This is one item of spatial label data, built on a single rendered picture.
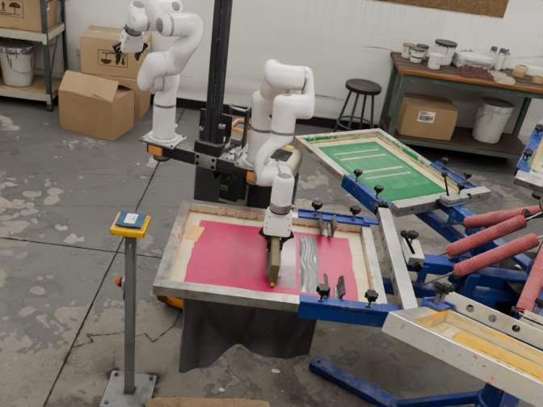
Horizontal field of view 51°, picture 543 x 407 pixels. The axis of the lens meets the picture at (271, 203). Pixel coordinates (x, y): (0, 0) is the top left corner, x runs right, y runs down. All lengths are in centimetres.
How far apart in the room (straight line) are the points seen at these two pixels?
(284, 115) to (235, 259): 56
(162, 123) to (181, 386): 128
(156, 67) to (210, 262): 78
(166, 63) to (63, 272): 172
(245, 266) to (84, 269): 172
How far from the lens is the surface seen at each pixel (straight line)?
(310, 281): 206
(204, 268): 206
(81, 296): 344
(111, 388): 293
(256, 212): 234
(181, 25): 223
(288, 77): 201
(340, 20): 570
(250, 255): 215
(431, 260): 220
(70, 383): 298
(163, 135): 251
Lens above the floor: 219
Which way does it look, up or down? 30 degrees down
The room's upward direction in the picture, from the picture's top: 9 degrees clockwise
